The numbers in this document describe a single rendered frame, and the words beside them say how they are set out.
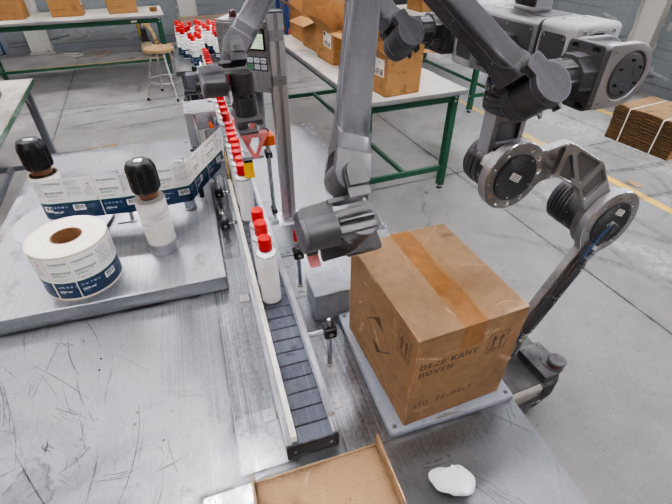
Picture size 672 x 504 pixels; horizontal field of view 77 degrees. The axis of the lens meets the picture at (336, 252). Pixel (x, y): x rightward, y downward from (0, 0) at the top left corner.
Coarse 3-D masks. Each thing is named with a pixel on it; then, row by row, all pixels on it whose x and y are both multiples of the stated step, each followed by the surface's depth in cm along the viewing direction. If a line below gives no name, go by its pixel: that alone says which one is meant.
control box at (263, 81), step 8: (224, 16) 121; (216, 24) 118; (224, 24) 117; (264, 24) 115; (216, 32) 120; (224, 32) 119; (264, 32) 115; (264, 56) 119; (256, 72) 123; (264, 72) 122; (256, 80) 124; (264, 80) 124; (272, 80) 124; (256, 88) 126; (264, 88) 125; (272, 88) 124
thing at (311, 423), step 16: (256, 272) 124; (288, 304) 113; (272, 320) 109; (288, 320) 109; (272, 336) 104; (288, 336) 104; (288, 352) 101; (304, 352) 101; (288, 368) 97; (304, 368) 97; (288, 384) 94; (304, 384) 94; (288, 400) 90; (304, 400) 90; (320, 400) 90; (304, 416) 88; (320, 416) 88; (304, 432) 85; (320, 432) 85
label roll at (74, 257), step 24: (72, 216) 121; (48, 240) 112; (72, 240) 112; (96, 240) 112; (48, 264) 107; (72, 264) 108; (96, 264) 113; (120, 264) 123; (48, 288) 113; (72, 288) 112; (96, 288) 116
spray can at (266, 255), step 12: (264, 240) 101; (264, 252) 103; (276, 252) 105; (264, 264) 104; (276, 264) 107; (264, 276) 107; (276, 276) 108; (264, 288) 110; (276, 288) 110; (264, 300) 113; (276, 300) 113
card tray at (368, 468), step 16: (368, 448) 87; (320, 464) 84; (336, 464) 84; (352, 464) 84; (368, 464) 84; (384, 464) 84; (272, 480) 82; (288, 480) 82; (304, 480) 82; (320, 480) 82; (336, 480) 82; (352, 480) 82; (368, 480) 82; (384, 480) 82; (256, 496) 80; (272, 496) 80; (288, 496) 80; (304, 496) 80; (320, 496) 80; (336, 496) 80; (352, 496) 80; (368, 496) 80; (384, 496) 80; (400, 496) 77
